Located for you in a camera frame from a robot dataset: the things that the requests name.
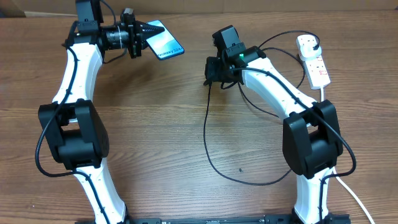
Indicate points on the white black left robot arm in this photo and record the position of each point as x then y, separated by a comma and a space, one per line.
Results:
74, 140

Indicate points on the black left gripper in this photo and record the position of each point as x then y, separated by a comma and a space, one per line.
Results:
136, 36

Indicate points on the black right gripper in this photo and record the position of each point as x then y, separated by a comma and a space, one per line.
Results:
212, 65

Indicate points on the white USB charger plug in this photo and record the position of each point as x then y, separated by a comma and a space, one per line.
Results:
306, 44

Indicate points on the white power strip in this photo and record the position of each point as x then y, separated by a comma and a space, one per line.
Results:
317, 73

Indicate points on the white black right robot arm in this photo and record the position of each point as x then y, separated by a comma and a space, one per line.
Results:
310, 142

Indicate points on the blue Galaxy smartphone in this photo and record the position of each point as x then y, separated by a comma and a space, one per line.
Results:
164, 45

